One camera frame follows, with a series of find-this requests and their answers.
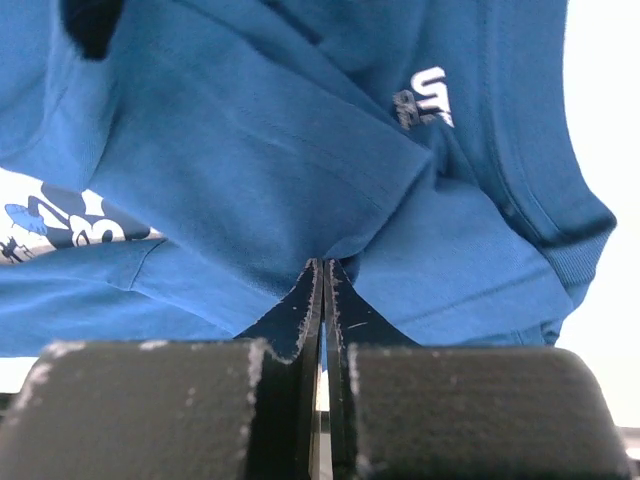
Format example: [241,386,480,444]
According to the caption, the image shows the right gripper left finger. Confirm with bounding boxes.
[1,260,323,479]

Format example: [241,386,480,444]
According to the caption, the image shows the dark blue t shirt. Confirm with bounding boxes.
[1,1,616,358]

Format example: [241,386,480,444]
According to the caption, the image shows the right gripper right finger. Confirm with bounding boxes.
[324,260,633,479]

